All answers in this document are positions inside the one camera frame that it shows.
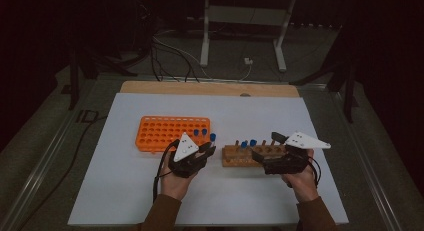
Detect white plug with cable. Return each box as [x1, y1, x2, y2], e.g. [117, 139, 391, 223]
[238, 57, 254, 81]

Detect white table sheet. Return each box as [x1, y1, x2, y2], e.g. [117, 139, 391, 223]
[67, 92, 350, 227]

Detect wooden test tube rack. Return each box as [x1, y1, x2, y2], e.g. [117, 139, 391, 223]
[221, 139, 288, 168]

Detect dark equipment rack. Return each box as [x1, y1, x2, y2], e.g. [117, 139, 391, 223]
[133, 0, 155, 57]

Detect long black floor cable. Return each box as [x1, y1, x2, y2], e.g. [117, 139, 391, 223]
[16, 114, 108, 231]

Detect person's right hand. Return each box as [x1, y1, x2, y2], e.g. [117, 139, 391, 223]
[280, 149, 319, 204]

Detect left hand-held gripper black cable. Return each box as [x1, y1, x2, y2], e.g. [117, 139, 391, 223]
[152, 139, 181, 204]

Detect right hand-held gripper black cable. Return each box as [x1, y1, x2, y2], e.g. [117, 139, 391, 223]
[308, 155, 323, 188]

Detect orange plastic test tube rack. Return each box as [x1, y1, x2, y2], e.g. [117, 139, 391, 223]
[135, 115, 211, 154]

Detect black tripod stand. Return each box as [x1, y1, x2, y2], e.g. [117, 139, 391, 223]
[289, 54, 360, 124]
[61, 44, 138, 111]

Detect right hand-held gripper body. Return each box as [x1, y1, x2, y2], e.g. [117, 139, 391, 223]
[263, 131, 332, 175]

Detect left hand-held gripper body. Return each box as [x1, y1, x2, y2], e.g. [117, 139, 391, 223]
[168, 132, 209, 179]

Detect hand-held gripper black cable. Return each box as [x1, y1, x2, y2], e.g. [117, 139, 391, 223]
[152, 139, 181, 204]
[308, 155, 323, 188]

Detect white metal stand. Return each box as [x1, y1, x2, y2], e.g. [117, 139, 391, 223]
[199, 0, 298, 73]

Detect metal floor rail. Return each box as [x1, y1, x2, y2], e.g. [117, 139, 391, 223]
[329, 90, 404, 231]
[0, 87, 98, 231]

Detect person's left hand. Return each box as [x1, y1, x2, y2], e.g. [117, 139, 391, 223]
[159, 150, 198, 201]

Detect black floor cables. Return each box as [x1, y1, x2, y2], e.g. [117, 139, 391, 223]
[150, 34, 213, 84]

